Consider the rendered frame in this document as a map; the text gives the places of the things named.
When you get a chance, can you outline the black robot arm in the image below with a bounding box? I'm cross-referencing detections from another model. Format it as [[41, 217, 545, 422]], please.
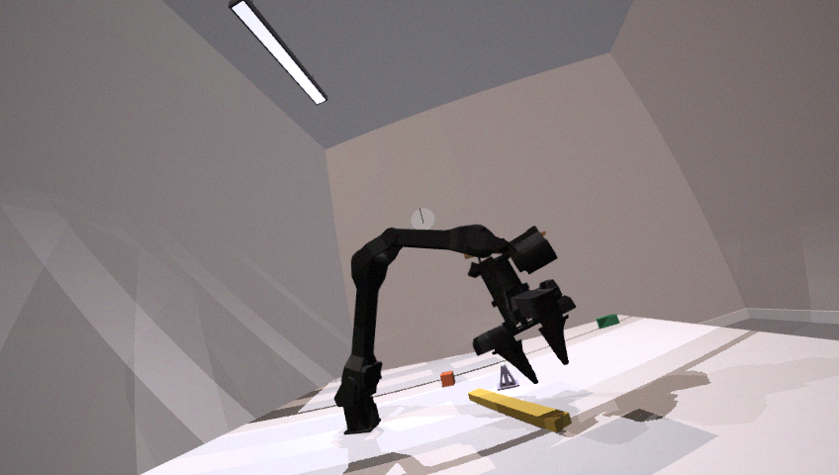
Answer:
[[334, 224, 562, 435]]

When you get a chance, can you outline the green rectangular block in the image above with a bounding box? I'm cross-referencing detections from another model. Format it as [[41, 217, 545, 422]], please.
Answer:
[[596, 314, 619, 329]]

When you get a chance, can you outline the yellow bar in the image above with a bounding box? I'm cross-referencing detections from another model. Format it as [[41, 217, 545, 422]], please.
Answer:
[[468, 388, 572, 432]]

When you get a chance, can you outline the small orange block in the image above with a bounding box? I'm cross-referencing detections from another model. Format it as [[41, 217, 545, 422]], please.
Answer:
[[440, 371, 455, 388]]

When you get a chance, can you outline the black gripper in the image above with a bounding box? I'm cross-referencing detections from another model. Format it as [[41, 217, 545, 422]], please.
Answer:
[[473, 280, 577, 384]]

